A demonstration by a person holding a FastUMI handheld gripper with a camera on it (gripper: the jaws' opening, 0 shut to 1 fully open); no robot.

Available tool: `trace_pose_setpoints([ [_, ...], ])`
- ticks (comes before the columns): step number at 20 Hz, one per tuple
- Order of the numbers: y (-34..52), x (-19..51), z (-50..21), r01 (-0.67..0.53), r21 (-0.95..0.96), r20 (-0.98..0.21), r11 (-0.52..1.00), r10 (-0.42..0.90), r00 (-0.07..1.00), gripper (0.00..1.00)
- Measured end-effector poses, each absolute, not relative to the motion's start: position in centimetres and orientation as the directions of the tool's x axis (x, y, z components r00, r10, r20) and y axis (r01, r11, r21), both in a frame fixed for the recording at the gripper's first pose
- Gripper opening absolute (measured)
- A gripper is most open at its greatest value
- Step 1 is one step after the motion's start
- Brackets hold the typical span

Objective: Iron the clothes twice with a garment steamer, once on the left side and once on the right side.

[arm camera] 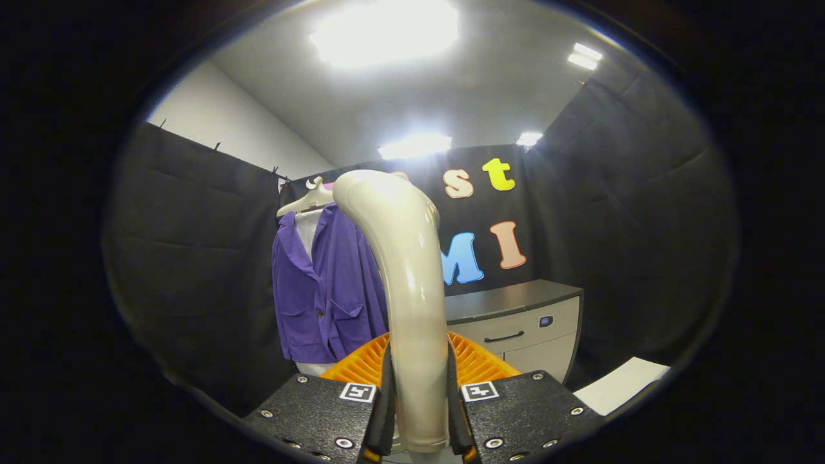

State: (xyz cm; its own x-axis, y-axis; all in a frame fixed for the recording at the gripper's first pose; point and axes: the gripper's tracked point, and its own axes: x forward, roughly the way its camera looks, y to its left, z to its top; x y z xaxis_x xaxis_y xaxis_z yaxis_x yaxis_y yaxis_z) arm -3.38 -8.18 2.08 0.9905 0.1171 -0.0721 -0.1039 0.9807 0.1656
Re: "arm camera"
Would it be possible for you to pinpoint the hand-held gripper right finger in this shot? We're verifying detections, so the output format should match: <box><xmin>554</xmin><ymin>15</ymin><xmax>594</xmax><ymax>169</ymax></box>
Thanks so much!
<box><xmin>446</xmin><ymin>331</ymin><xmax>603</xmax><ymax>464</ymax></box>

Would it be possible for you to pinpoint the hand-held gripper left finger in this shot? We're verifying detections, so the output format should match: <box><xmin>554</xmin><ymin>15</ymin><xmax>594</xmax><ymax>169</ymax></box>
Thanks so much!
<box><xmin>242</xmin><ymin>332</ymin><xmax>395</xmax><ymax>464</ymax></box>

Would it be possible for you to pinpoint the purple corduroy jacket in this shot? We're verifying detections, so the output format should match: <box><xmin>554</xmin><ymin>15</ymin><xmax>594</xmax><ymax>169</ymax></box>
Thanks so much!
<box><xmin>271</xmin><ymin>203</ymin><xmax>389</xmax><ymax>365</ymax></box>

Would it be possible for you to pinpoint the cream garment steamer head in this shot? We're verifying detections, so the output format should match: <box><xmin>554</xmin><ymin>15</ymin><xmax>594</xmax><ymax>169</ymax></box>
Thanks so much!
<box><xmin>332</xmin><ymin>169</ymin><xmax>450</xmax><ymax>453</ymax></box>

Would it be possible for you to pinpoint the white steamer board pad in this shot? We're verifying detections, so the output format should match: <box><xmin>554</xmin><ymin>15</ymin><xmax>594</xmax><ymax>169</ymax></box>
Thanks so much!
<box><xmin>295</xmin><ymin>209</ymin><xmax>336</xmax><ymax>378</ymax></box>

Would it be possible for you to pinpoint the white table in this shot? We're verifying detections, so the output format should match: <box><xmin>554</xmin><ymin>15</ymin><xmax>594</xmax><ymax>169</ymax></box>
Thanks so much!
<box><xmin>574</xmin><ymin>356</ymin><xmax>671</xmax><ymax>416</ymax></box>

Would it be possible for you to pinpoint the grey cabinet with dark top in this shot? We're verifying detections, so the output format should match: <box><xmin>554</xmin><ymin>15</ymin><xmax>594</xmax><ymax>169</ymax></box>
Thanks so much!
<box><xmin>445</xmin><ymin>279</ymin><xmax>584</xmax><ymax>384</ymax></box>

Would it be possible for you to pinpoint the cream plastic hanger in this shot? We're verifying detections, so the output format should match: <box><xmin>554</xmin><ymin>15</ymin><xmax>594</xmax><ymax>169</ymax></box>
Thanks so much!
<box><xmin>276</xmin><ymin>176</ymin><xmax>336</xmax><ymax>218</ymax></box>

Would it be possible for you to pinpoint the large ceiling light panel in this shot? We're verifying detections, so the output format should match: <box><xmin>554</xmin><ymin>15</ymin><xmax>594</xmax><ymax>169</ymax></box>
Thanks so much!
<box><xmin>309</xmin><ymin>0</ymin><xmax>460</xmax><ymax>68</ymax></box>

